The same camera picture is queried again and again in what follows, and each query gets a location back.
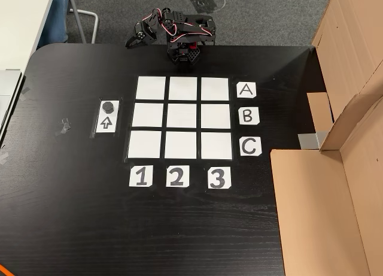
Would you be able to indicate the paper label letter B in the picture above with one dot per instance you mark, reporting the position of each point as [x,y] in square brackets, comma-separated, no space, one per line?
[254,120]

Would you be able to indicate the large brown cardboard box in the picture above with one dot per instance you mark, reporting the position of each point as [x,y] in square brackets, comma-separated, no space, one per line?
[314,213]

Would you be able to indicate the paper label number 2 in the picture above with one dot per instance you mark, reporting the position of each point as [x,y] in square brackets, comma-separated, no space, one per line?
[169,169]

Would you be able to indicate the white arrow paper sheet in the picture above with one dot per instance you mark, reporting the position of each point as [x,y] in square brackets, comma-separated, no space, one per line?
[106,123]

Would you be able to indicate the grey metal desk leg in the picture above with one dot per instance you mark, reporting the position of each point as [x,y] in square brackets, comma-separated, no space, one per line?
[92,27]

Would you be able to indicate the white paper grid square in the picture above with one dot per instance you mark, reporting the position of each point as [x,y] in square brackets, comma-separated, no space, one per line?
[180,145]
[215,89]
[216,145]
[181,115]
[216,116]
[150,87]
[147,115]
[144,144]
[182,88]

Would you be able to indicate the black orange table clamp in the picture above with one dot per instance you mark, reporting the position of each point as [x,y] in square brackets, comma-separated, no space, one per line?
[193,45]

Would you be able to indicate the black octagonal token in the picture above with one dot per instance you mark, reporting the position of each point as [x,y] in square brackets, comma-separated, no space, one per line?
[108,106]

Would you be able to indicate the grey tape strip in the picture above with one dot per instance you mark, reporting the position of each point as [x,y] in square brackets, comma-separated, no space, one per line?
[308,140]

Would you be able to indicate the grey laptop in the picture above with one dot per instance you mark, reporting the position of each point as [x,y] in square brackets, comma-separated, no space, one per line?
[7,102]

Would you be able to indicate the black floor tape patch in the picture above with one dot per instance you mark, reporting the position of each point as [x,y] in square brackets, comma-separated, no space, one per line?
[206,2]

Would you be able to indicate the paper label letter A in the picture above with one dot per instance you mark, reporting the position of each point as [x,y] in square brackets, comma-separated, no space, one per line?
[240,95]

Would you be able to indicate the clear tape scrap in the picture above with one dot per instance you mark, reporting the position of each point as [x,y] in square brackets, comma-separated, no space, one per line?
[63,127]
[3,157]
[26,93]

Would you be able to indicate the white desk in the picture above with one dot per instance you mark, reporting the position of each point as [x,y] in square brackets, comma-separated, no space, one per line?
[21,24]

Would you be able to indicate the paper label number 1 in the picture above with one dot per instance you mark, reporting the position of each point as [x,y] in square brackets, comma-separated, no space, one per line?
[133,183]

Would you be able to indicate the paper label letter C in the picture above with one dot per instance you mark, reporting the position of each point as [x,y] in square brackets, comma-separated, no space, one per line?
[243,152]

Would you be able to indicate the person's leg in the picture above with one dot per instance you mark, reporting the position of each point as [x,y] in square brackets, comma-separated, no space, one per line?
[57,15]

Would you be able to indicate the paper label number 3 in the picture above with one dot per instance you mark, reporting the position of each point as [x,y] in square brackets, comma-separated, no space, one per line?
[212,171]

